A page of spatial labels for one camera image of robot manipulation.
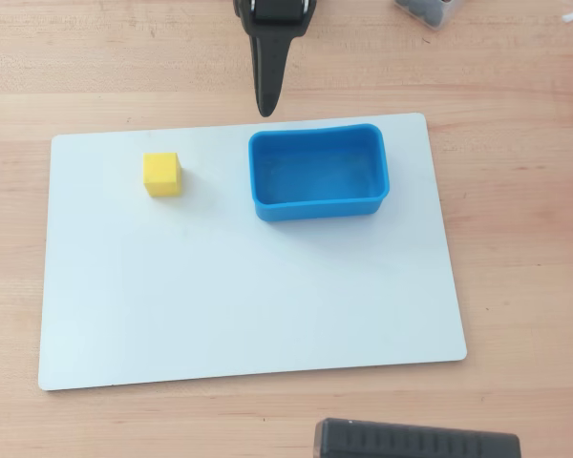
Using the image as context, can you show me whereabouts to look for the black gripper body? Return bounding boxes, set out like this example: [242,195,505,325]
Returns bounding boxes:
[232,0,317,41]

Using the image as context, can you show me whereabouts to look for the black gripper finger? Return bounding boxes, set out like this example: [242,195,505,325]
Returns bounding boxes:
[248,35,261,109]
[256,34,296,118]

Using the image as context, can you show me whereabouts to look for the yellow cube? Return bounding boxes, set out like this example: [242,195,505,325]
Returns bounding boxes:
[141,152,183,198]

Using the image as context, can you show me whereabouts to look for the blue rectangular bin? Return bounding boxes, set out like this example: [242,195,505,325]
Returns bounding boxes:
[247,123,392,223]

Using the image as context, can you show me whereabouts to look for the white rectangular mat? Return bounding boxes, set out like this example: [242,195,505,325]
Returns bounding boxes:
[37,112,469,392]

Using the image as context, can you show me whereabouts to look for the clear plastic container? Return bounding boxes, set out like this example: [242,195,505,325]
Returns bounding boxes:
[393,0,462,31]

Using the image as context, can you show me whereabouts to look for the black ribbed device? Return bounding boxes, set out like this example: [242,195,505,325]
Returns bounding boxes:
[313,417,522,458]

